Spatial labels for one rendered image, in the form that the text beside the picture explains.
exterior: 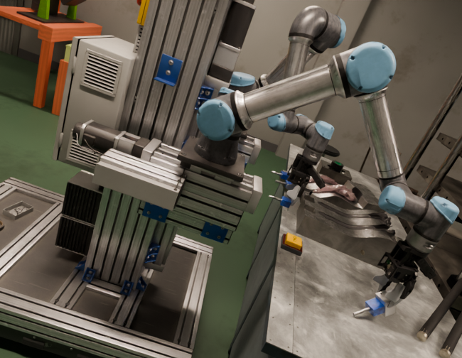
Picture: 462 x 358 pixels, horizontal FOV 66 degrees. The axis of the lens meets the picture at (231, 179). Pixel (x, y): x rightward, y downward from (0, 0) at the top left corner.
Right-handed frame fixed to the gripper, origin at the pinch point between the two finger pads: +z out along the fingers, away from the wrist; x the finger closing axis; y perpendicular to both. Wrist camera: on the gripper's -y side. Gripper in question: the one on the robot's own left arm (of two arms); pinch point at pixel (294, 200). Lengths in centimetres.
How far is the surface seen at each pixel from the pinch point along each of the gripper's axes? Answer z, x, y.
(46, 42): 25, -206, 230
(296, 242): 4.7, 25.7, -1.0
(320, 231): 3.2, 12.2, -12.2
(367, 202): -2.5, -26.6, -40.3
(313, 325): 8, 61, -5
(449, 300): 0, 34, -56
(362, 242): 0.7, 13.7, -28.7
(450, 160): -31, -68, -90
